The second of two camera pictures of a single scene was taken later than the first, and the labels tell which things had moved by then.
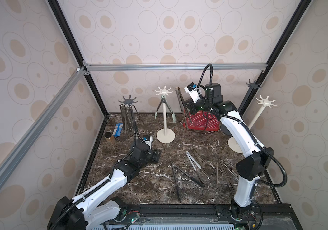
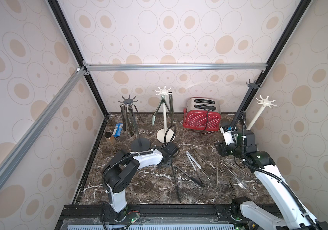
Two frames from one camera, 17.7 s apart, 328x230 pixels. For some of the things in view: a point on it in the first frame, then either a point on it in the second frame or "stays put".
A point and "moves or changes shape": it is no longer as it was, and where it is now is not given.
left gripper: (156, 155) to (169, 163)
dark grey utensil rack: (128, 101) to (141, 144)
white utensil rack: (165, 135) stays put
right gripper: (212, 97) to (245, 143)
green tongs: (164, 100) moves or changes shape
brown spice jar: (109, 136) stays put
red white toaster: (201, 120) stays put
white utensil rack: (233, 143) stays put
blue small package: (117, 130) stays put
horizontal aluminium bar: (226, 67) stays put
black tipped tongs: (177, 187) stays put
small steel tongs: (188, 154) stays put
